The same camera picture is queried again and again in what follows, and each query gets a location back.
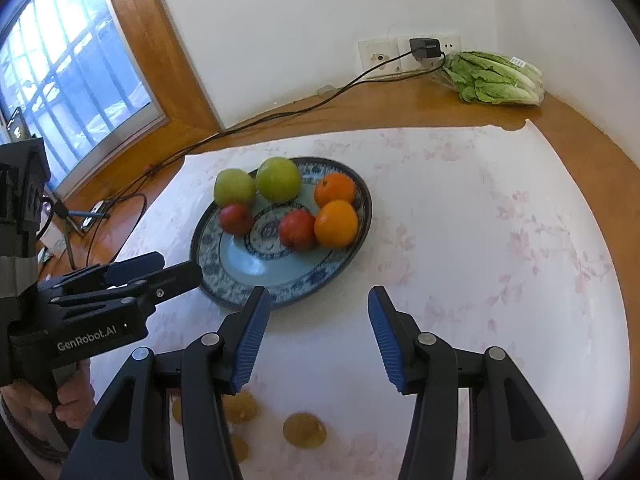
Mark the small red apple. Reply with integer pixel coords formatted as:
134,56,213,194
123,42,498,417
219,203,254,236

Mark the black power cable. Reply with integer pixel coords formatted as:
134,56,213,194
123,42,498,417
85,47,448,267

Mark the large orange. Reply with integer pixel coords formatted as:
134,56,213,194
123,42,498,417
314,200,359,249

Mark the large red apple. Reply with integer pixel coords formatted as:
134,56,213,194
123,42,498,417
278,210,318,253

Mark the white floral tablecloth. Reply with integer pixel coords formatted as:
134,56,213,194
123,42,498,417
87,126,630,480

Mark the green apple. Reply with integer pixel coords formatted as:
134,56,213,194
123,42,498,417
214,168,257,207
256,156,303,202

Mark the black power adapter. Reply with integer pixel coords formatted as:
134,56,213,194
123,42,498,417
409,37,442,60

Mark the white wall socket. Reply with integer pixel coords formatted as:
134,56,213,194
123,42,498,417
397,35,461,73
358,38,399,79

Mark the wooden window frame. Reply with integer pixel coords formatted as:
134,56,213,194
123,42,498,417
0,0,221,201

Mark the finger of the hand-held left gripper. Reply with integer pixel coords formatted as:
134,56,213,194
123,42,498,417
37,251,166,295
47,260,203,312

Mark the grey tripod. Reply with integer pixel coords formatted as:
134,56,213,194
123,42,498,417
37,195,108,270

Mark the blue patterned plate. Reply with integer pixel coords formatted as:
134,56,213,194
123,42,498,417
190,156,373,310

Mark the bagged romaine lettuce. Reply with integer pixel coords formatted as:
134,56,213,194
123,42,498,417
432,51,546,107

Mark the black device with lights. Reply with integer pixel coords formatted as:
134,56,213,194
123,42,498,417
2,107,26,141

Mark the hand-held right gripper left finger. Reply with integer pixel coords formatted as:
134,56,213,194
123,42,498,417
60,286,273,480

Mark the person's left hand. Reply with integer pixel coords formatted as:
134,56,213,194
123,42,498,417
0,360,97,428

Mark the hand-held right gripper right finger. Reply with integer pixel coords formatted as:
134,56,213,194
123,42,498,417
367,285,583,480

